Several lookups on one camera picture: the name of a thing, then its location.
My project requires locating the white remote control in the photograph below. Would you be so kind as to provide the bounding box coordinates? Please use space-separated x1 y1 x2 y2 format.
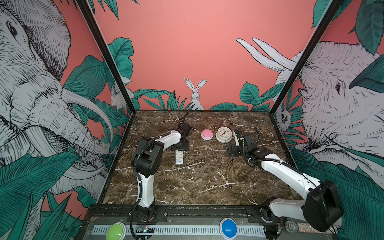
175 150 184 165

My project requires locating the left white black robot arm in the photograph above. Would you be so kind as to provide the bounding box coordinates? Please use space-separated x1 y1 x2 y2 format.
131 123 192 222

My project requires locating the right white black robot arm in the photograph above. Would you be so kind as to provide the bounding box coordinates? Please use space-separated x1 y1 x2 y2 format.
228 129 345 233

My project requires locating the white round alarm clock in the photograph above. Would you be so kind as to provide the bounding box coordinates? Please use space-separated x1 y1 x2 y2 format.
216 127 233 144

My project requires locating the pink push button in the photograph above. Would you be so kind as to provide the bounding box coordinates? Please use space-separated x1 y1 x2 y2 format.
201 129 213 141

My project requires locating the blue push button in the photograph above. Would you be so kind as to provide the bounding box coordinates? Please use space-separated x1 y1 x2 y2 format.
219 218 238 240

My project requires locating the small green circuit board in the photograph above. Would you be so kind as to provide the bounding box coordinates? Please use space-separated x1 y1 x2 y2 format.
137 225 155 234

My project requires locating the glittery silver microphone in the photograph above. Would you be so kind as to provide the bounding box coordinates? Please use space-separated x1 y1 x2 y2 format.
285 221 300 234

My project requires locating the green push button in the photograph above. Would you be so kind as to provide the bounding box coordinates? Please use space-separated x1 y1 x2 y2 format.
106 222 127 240

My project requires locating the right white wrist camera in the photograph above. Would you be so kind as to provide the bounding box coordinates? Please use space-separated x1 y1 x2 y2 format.
233 132 240 147

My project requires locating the black front mounting rail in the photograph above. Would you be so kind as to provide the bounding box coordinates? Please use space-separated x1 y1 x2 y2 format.
82 205 265 227

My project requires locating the white slotted cable duct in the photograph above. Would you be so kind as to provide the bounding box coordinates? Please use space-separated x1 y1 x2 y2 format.
90 224 267 237

